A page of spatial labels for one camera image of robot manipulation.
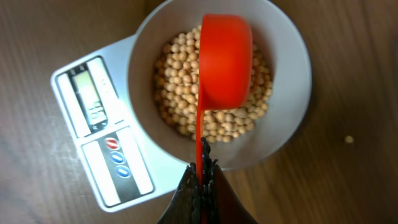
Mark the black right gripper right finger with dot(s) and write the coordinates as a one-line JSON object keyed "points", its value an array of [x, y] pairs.
{"points": [[220, 203]]}

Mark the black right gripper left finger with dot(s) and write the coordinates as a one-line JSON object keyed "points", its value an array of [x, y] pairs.
{"points": [[185, 205]]}

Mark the red measuring scoop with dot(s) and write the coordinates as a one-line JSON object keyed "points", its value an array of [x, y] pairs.
{"points": [[225, 72]]}

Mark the white digital kitchen scale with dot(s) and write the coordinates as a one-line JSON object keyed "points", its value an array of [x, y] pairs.
{"points": [[124, 167]]}

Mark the grey bowl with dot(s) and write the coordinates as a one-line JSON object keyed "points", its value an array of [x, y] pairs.
{"points": [[273, 32]]}

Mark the stray bean on table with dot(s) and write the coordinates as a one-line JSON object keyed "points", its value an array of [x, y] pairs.
{"points": [[349, 139]]}

